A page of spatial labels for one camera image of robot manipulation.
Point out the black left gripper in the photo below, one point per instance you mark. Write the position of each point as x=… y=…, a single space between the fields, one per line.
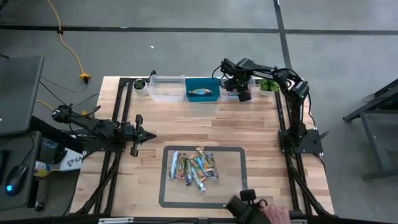
x=136 y=137

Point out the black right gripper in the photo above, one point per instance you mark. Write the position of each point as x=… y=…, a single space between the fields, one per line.
x=244 y=96

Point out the large blue chip bag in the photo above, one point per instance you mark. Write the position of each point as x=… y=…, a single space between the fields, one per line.
x=188 y=174

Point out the purple granola bar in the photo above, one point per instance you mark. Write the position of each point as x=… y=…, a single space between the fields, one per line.
x=212 y=168

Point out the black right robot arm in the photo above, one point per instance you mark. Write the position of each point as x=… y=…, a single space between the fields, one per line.
x=298 y=124

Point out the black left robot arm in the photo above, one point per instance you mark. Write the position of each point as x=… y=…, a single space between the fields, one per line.
x=93 y=124

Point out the clear plastic bin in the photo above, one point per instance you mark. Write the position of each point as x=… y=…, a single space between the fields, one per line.
x=254 y=93
x=166 y=93

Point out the leafy plant in white pot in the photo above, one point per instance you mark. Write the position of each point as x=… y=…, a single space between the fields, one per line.
x=268 y=86

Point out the teal plastic bin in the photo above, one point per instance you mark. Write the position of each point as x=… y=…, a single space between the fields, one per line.
x=196 y=98

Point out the succulent in white pot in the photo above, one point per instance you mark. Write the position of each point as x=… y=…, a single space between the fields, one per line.
x=140 y=87

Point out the white printed cardboard box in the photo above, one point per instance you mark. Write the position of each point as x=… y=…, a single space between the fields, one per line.
x=73 y=161

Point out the beige silicone mat dark border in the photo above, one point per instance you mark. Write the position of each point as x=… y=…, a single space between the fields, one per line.
x=202 y=199

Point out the silver light bar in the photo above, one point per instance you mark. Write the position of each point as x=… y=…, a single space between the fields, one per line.
x=298 y=221
x=115 y=220

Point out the plastic bottle yellow liquid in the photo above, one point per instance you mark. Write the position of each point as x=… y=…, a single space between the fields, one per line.
x=42 y=168

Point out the black handheld device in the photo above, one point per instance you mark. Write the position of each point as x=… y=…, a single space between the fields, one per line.
x=242 y=208

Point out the person's hand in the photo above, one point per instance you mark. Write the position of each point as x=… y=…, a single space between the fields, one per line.
x=276 y=214

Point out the black side desk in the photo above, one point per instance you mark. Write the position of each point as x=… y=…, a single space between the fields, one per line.
x=18 y=146

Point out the small black knob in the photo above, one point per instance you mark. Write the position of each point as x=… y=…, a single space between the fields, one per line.
x=39 y=206

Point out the dark grey side table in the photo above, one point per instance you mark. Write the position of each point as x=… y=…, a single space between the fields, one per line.
x=18 y=93

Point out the grey metal desk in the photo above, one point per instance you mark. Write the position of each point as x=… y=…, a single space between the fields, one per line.
x=376 y=137

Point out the black computer mouse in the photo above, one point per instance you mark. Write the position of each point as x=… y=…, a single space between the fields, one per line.
x=15 y=180

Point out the black keyboard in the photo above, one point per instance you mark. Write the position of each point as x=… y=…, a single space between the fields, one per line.
x=3 y=165

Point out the black aluminium table frame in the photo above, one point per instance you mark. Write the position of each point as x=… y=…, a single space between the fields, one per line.
x=123 y=81

